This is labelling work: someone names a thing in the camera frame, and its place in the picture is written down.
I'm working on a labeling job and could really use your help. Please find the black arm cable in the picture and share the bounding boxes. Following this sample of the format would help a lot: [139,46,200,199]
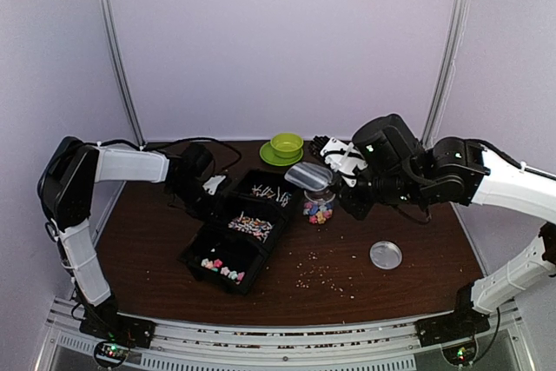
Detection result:
[36,136,243,242]
[477,140,556,181]

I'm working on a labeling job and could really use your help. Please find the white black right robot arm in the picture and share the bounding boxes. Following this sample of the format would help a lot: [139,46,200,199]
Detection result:
[309,114,555,338]

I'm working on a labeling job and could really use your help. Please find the silver metal scoop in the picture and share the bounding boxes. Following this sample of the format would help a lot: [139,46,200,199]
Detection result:
[284,162,334,192]

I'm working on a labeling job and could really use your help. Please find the green saucer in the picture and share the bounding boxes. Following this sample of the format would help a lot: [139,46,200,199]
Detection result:
[259,142,304,167]

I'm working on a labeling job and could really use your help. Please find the silver jar lid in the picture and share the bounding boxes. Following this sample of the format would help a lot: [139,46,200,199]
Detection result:
[369,241,403,270]

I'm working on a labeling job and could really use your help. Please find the aluminium frame post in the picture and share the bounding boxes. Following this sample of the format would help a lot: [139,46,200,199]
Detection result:
[99,0,146,145]
[420,0,469,146]

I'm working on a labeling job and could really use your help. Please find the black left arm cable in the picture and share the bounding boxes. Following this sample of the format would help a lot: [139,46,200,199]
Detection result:
[36,136,243,242]

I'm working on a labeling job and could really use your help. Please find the right aluminium frame post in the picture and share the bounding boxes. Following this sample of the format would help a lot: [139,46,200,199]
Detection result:
[420,0,469,146]

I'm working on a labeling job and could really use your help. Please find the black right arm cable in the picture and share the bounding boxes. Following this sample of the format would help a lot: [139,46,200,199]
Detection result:
[477,140,556,181]

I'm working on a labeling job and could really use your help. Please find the green bowl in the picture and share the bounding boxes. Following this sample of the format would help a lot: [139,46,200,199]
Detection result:
[270,133,304,158]

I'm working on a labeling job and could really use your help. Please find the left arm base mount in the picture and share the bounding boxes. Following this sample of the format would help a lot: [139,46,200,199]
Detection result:
[78,295,156,370]

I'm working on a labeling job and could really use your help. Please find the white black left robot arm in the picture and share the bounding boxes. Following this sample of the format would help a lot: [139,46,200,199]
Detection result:
[37,136,229,307]

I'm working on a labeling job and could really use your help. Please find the left aluminium frame post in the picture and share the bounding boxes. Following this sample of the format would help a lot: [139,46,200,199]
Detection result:
[99,0,146,145]

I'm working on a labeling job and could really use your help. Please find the front aluminium rail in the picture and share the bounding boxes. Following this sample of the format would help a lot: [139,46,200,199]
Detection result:
[34,309,539,370]

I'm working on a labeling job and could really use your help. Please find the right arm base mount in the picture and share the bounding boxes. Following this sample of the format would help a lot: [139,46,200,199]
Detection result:
[414,284,490,368]

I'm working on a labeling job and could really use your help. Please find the clear plastic jar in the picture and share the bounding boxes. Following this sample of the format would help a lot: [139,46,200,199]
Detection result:
[302,189,335,225]

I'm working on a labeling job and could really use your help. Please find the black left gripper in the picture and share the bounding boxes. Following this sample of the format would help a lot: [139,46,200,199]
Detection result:
[167,177,228,224]

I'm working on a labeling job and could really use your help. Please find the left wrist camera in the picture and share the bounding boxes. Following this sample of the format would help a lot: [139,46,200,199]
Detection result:
[202,175,228,195]

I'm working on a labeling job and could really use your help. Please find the black three-compartment candy tray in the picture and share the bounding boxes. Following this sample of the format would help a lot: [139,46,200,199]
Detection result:
[178,169,302,295]

